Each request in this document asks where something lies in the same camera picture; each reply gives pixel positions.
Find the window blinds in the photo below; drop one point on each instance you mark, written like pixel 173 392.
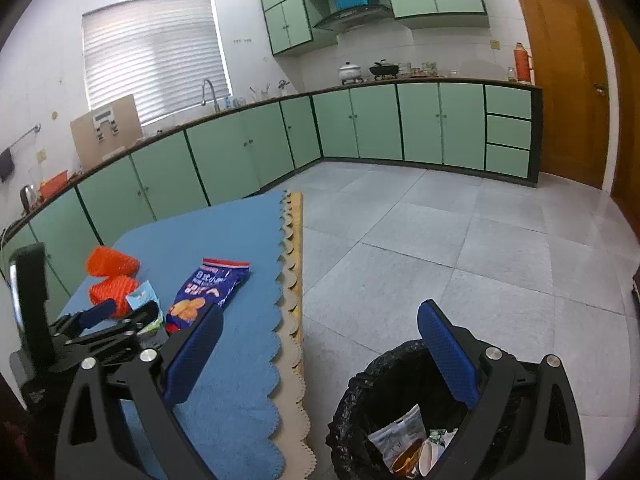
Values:
pixel 160 51

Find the black lined trash bin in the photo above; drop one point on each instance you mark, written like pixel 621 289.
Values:
pixel 437 383

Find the blue biscuit snack bag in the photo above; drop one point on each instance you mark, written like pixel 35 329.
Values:
pixel 213 282

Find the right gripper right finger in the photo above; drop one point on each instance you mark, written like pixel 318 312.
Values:
pixel 523 421

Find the chrome faucet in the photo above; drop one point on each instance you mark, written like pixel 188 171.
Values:
pixel 208 87

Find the orange foam net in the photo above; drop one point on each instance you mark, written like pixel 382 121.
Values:
pixel 107 262
pixel 117 288

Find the white cooking pot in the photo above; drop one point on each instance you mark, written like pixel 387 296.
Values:
pixel 350 73

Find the cardboard box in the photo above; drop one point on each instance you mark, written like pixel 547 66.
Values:
pixel 106 131

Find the range hood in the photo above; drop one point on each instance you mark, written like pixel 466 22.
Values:
pixel 357 16

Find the green lower kitchen cabinets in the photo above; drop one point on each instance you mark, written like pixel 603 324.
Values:
pixel 479 127

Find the orange plastic basket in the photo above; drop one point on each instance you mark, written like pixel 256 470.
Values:
pixel 49 188

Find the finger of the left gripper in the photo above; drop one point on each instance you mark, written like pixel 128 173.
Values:
pixel 75 324
pixel 110 345

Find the dark hanging towel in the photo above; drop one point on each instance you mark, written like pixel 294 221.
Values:
pixel 7 166

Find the orange thermos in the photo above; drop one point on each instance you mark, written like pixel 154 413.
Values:
pixel 523 69

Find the electric kettle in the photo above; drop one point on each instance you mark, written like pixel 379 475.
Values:
pixel 29 197

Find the wooden door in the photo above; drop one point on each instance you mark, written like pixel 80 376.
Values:
pixel 581 71

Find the white paper cup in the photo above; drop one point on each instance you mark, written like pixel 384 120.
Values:
pixel 433 449

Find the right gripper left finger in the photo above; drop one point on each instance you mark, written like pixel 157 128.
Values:
pixel 95 442

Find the blue table mat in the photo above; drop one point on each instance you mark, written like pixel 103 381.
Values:
pixel 200 406

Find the small light blue carton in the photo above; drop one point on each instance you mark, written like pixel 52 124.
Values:
pixel 145 294

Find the black wok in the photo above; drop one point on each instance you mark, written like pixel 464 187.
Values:
pixel 384 70

